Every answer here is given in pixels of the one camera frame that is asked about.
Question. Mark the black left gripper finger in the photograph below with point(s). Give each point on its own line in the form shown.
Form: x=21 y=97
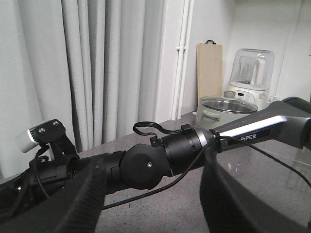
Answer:
x=230 y=208

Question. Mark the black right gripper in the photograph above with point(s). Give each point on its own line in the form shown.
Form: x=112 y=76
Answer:
x=91 y=177

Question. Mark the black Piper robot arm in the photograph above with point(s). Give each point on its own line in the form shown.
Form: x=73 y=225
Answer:
x=63 y=193

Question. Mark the green pot glass lid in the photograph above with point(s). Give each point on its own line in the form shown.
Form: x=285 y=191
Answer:
x=214 y=111

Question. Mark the white blender appliance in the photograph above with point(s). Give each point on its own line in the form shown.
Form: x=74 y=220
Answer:
x=251 y=76

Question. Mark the light grey curtain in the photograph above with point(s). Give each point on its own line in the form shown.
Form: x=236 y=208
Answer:
x=93 y=64

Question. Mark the wooden cutting board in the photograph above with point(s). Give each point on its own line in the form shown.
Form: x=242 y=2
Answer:
x=209 y=69

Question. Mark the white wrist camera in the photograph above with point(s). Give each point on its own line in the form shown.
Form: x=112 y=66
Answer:
x=41 y=134

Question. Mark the white wall pipe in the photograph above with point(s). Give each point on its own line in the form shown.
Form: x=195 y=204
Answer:
x=182 y=59

